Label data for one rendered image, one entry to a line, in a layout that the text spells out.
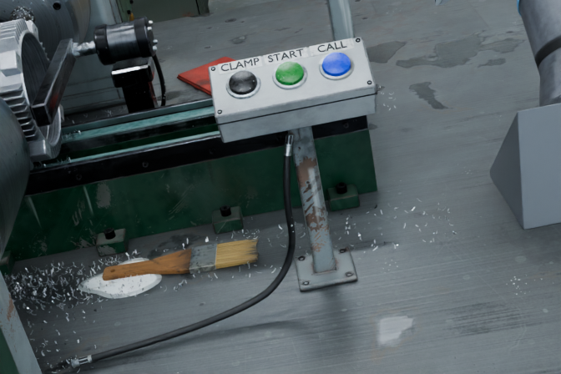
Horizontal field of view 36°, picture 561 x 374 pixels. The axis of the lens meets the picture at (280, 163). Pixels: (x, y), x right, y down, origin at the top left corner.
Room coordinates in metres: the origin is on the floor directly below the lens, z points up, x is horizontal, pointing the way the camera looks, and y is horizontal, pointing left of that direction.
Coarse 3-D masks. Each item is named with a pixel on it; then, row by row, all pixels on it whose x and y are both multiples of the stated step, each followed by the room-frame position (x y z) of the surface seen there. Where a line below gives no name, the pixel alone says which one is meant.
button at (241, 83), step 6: (240, 72) 0.86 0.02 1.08; (246, 72) 0.86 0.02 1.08; (234, 78) 0.85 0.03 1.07; (240, 78) 0.85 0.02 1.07; (246, 78) 0.85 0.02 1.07; (252, 78) 0.85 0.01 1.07; (234, 84) 0.85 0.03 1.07; (240, 84) 0.85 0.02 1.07; (246, 84) 0.84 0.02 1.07; (252, 84) 0.84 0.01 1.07; (234, 90) 0.84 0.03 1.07; (240, 90) 0.84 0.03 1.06; (246, 90) 0.84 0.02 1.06; (252, 90) 0.84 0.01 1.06
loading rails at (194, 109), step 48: (96, 144) 1.14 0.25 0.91; (144, 144) 1.14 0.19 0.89; (192, 144) 1.04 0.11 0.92; (240, 144) 1.04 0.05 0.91; (336, 144) 1.04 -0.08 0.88; (48, 192) 1.04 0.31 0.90; (96, 192) 1.04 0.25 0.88; (144, 192) 1.04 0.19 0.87; (192, 192) 1.04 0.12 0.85; (240, 192) 1.04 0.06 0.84; (336, 192) 1.02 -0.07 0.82; (48, 240) 1.04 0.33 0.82; (96, 240) 1.04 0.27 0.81
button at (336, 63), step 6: (330, 54) 0.86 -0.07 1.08; (336, 54) 0.86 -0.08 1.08; (342, 54) 0.86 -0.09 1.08; (324, 60) 0.85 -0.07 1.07; (330, 60) 0.85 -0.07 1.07; (336, 60) 0.85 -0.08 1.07; (342, 60) 0.85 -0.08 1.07; (348, 60) 0.85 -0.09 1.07; (324, 66) 0.85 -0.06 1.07; (330, 66) 0.85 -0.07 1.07; (336, 66) 0.84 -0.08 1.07; (342, 66) 0.84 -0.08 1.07; (348, 66) 0.84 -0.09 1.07; (330, 72) 0.84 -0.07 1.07; (336, 72) 0.84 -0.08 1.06; (342, 72) 0.84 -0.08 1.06
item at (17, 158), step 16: (0, 112) 0.87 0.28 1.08; (0, 128) 0.84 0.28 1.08; (16, 128) 0.88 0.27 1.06; (0, 144) 0.82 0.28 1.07; (16, 144) 0.86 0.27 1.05; (0, 160) 0.80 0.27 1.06; (16, 160) 0.84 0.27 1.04; (0, 176) 0.78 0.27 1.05; (16, 176) 0.82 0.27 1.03; (0, 192) 0.76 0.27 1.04; (16, 192) 0.81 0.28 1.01; (0, 208) 0.75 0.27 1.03; (16, 208) 0.81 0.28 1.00; (0, 224) 0.74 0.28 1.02; (0, 240) 0.73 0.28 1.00; (0, 256) 0.74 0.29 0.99
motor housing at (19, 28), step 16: (0, 32) 1.09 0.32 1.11; (16, 32) 1.09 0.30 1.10; (0, 48) 1.07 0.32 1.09; (16, 48) 1.07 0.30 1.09; (32, 48) 1.18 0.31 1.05; (32, 64) 1.18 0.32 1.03; (0, 80) 1.04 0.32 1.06; (16, 80) 1.04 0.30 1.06; (32, 80) 1.18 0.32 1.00; (0, 96) 1.03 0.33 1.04; (16, 96) 1.02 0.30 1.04; (32, 96) 1.18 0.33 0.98; (16, 112) 1.02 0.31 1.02; (32, 128) 1.02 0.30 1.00; (48, 128) 1.14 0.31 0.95; (32, 160) 1.07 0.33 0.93
